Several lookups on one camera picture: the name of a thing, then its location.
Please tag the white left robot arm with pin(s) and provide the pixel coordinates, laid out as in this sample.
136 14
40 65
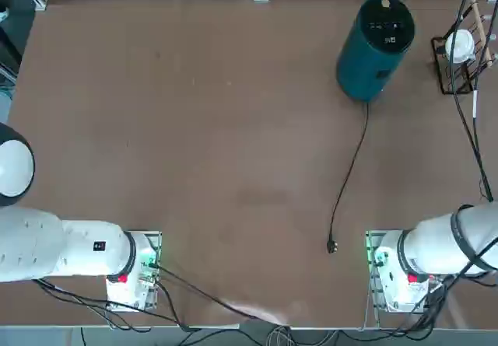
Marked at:
78 245

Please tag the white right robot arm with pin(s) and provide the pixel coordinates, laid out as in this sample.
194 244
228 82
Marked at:
428 245

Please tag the green air fryer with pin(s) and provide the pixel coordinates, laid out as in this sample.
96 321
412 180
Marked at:
365 70

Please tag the white cup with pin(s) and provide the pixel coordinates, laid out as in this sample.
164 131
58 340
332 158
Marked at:
459 46

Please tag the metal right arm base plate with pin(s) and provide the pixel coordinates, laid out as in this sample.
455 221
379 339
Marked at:
371 241

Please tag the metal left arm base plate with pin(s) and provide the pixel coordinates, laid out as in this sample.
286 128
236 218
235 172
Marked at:
153 301

